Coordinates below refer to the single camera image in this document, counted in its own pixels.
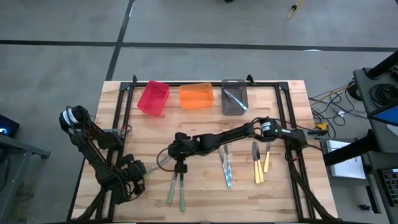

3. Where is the blue patterned-handle table knife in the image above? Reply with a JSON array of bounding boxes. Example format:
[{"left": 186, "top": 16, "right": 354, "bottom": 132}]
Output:
[
  {"left": 218, "top": 146, "right": 233, "bottom": 190},
  {"left": 223, "top": 144, "right": 232, "bottom": 180},
  {"left": 223, "top": 89, "right": 249, "bottom": 111}
]

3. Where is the orange plastic bin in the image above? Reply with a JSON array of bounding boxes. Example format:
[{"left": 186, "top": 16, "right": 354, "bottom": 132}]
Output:
[{"left": 178, "top": 82, "right": 215, "bottom": 110}]

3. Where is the red plastic bin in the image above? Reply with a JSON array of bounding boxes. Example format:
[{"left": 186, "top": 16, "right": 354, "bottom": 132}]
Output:
[{"left": 137, "top": 80, "right": 170, "bottom": 118}]

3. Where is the grey plastic bin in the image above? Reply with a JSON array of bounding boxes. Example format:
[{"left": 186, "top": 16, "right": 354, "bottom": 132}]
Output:
[{"left": 221, "top": 78, "right": 249, "bottom": 116}]

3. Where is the black left gantry upright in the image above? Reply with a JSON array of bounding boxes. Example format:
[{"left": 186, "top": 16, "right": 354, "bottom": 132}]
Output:
[{"left": 70, "top": 149, "right": 108, "bottom": 222}]

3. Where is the black gantry upright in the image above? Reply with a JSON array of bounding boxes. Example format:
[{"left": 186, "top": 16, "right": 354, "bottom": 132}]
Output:
[
  {"left": 70, "top": 149, "right": 108, "bottom": 222},
  {"left": 284, "top": 146, "right": 335, "bottom": 222}
]

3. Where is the grey bench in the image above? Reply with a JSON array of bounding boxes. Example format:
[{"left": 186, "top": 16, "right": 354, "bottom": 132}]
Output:
[{"left": 0, "top": 133, "right": 52, "bottom": 224}]

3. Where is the black device with blue light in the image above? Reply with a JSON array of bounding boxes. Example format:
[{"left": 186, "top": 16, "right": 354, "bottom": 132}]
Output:
[{"left": 0, "top": 114, "right": 21, "bottom": 138}]

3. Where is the black right gantry upright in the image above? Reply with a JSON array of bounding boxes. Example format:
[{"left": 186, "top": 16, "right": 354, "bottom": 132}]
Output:
[{"left": 284, "top": 146, "right": 335, "bottom": 222}]

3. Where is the white box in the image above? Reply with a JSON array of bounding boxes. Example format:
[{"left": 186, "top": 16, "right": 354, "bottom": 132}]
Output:
[{"left": 325, "top": 139, "right": 367, "bottom": 180}]

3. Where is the black crossbar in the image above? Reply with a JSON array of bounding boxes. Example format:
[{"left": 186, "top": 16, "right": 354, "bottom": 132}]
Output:
[{"left": 322, "top": 129, "right": 379, "bottom": 166}]

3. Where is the dark grey side table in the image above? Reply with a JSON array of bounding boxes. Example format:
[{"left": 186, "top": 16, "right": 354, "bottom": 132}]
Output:
[{"left": 353, "top": 67, "right": 398, "bottom": 154}]

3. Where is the grey equipment table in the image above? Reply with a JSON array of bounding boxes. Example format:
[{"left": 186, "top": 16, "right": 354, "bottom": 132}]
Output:
[{"left": 365, "top": 149, "right": 398, "bottom": 224}]

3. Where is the blue panel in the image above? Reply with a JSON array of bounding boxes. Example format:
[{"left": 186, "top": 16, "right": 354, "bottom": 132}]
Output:
[{"left": 372, "top": 105, "right": 398, "bottom": 128}]

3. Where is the dark keypad device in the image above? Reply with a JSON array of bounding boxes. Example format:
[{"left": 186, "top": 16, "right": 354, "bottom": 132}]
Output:
[{"left": 379, "top": 167, "right": 398, "bottom": 208}]

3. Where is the black pole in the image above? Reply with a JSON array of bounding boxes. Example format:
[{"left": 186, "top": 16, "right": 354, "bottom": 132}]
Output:
[{"left": 366, "top": 50, "right": 398, "bottom": 79}]

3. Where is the black right camera cable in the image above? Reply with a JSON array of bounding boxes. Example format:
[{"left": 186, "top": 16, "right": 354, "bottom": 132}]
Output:
[{"left": 156, "top": 146, "right": 177, "bottom": 172}]

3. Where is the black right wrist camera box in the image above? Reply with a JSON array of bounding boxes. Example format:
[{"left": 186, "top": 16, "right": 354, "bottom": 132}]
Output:
[{"left": 174, "top": 156, "right": 188, "bottom": 174}]

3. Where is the black aluminium table frame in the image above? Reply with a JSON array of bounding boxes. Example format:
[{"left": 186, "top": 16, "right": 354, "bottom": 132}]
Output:
[{"left": 110, "top": 74, "right": 293, "bottom": 223}]

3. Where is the yellow cable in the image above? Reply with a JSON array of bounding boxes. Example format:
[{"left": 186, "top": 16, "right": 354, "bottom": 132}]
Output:
[{"left": 287, "top": 0, "right": 305, "bottom": 21}]

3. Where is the black floor cable tangle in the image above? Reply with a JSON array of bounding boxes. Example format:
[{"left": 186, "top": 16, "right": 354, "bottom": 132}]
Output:
[{"left": 308, "top": 81, "right": 358, "bottom": 128}]

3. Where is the black coiled cable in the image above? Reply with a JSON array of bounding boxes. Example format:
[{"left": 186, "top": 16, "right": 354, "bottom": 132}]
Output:
[{"left": 369, "top": 83, "right": 398, "bottom": 108}]

